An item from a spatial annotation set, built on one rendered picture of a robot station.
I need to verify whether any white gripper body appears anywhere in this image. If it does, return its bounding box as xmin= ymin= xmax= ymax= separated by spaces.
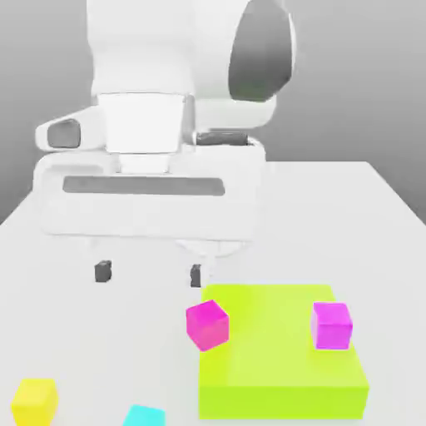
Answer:
xmin=32 ymin=145 xmax=268 ymax=241

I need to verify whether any small pink cube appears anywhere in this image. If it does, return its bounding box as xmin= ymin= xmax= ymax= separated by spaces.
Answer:
xmin=185 ymin=299 xmax=230 ymax=353

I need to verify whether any small magenta cube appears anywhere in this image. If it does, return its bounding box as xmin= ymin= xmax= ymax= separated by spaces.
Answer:
xmin=310 ymin=301 xmax=354 ymax=351

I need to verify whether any small yellow cube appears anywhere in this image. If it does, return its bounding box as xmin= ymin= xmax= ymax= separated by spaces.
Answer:
xmin=10 ymin=378 xmax=60 ymax=426

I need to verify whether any small cyan cube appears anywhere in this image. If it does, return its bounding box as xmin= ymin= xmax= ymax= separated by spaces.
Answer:
xmin=121 ymin=404 xmax=166 ymax=426

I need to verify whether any large lime green box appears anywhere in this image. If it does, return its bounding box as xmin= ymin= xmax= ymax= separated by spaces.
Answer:
xmin=198 ymin=283 xmax=371 ymax=421

